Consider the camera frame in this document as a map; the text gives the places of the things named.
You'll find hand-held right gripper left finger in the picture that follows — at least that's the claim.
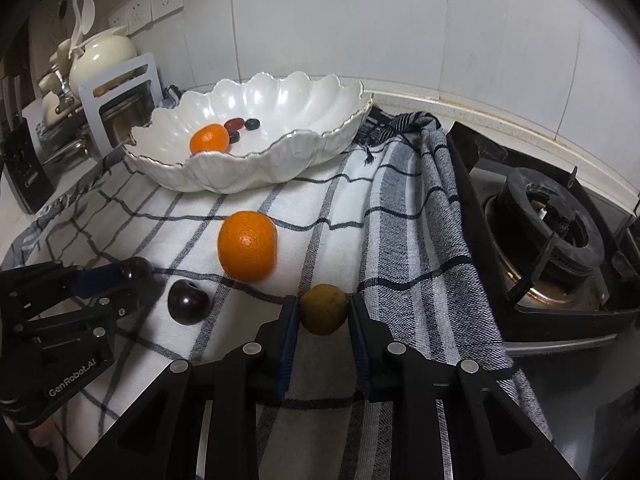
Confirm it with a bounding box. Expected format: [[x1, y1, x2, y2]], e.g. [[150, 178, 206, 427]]
[[97, 295, 302, 480]]

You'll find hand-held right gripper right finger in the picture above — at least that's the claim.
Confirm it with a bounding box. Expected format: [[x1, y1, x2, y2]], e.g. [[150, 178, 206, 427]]
[[348, 293, 582, 480]]

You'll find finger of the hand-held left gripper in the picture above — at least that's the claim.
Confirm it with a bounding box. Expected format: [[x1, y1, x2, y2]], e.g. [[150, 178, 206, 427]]
[[75, 276, 162, 356], [0, 261, 130, 322]]

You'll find dark red cherry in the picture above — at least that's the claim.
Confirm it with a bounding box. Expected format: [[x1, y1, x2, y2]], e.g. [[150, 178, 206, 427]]
[[167, 280, 211, 323], [120, 256, 155, 283]]

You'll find yellow-green jujube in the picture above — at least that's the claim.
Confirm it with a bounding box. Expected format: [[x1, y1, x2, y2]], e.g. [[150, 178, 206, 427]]
[[299, 283, 349, 336]]

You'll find orange tangerine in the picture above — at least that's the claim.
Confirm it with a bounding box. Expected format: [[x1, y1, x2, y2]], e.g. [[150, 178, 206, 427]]
[[217, 211, 278, 283], [189, 123, 231, 156]]

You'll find white scalloped bowl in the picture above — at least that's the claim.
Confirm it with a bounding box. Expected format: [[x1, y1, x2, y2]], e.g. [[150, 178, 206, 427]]
[[122, 71, 375, 194]]

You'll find person's left hand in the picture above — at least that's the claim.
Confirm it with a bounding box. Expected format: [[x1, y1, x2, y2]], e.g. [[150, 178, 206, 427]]
[[27, 417, 61, 453]]

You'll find black knife block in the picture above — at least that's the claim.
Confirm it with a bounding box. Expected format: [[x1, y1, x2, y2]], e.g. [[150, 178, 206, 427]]
[[0, 117, 56, 215]]

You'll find steel pan with lid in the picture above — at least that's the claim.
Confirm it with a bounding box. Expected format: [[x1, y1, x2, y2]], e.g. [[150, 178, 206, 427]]
[[42, 132, 97, 167]]

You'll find black white checked cloth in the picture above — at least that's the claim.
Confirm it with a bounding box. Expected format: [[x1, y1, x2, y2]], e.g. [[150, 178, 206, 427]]
[[0, 105, 553, 480]]

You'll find steel pot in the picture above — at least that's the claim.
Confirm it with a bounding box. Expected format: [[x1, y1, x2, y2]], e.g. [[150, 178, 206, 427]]
[[102, 85, 157, 147]]

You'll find gas stove burner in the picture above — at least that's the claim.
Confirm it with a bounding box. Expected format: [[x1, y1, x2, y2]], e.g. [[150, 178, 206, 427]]
[[445, 120, 640, 361]]

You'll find round white ceramic pot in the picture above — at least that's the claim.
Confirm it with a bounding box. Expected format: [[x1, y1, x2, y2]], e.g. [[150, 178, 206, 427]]
[[69, 27, 138, 98]]

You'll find white ladle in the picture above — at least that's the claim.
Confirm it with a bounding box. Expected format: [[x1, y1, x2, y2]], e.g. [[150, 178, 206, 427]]
[[70, 0, 97, 48]]

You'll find white rack frame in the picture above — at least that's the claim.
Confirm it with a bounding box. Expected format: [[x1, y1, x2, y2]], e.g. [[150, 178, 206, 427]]
[[80, 53, 164, 158]]

